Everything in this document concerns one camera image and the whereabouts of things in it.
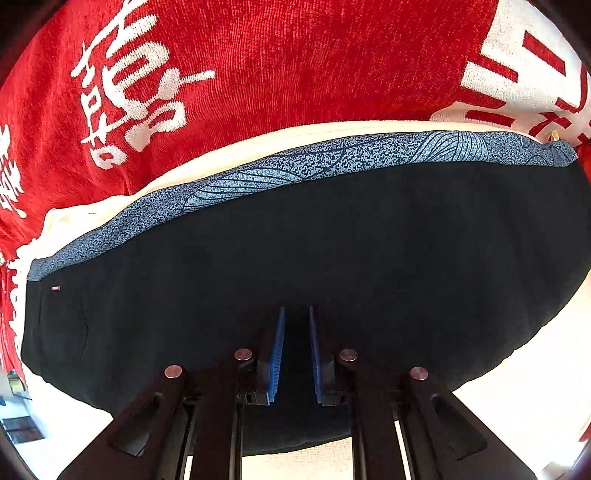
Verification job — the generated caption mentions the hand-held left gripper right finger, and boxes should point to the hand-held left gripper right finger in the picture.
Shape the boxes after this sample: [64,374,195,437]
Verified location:
[308,305,539,480]

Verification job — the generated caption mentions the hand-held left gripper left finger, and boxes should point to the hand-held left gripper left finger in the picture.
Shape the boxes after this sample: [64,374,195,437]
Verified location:
[58,306,286,480]

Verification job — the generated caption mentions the black pants with patterned waistband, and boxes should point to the black pants with patterned waistband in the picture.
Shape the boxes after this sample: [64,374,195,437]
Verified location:
[21,130,583,455]

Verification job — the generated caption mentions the red printed blanket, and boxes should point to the red printed blanket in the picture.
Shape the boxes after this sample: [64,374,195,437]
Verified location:
[0,0,591,384]

